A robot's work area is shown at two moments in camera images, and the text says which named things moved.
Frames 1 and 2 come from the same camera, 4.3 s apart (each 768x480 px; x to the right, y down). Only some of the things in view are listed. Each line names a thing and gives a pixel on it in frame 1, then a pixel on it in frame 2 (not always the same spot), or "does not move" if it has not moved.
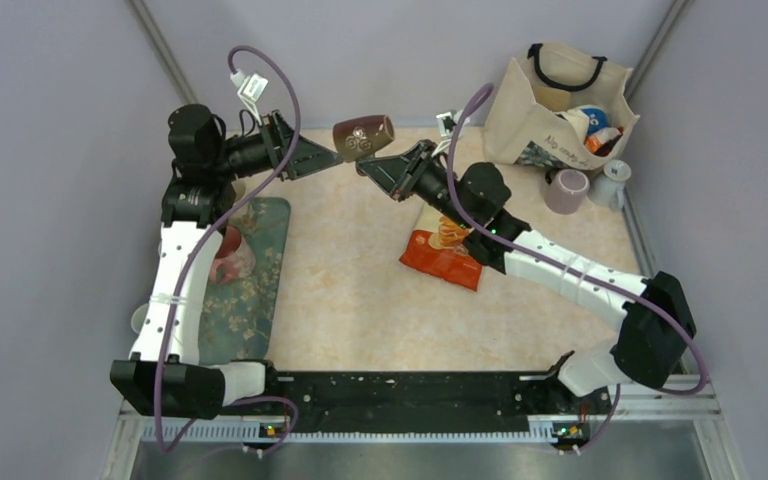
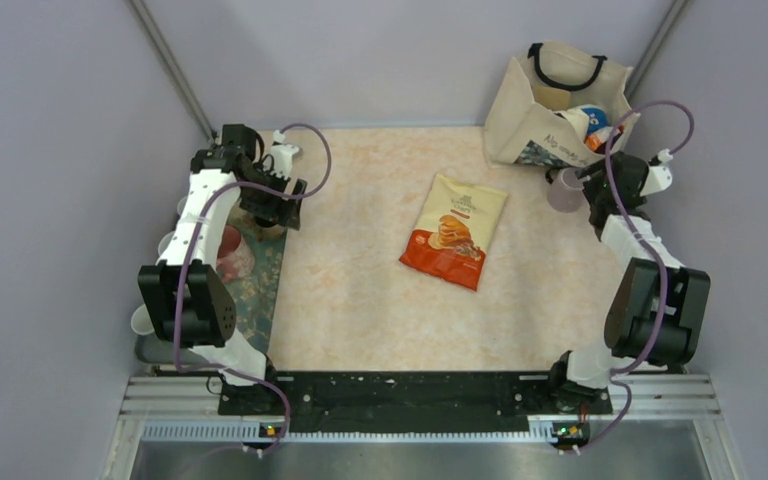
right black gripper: (391, 172) → (591, 185)
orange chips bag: (438, 245) does not move
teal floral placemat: (238, 320) does not move
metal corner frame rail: (161, 51) does not move
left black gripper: (309, 157) → (279, 210)
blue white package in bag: (597, 117) does not move
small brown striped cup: (356, 138) → (264, 222)
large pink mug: (234, 261) does not move
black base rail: (420, 402) does not move
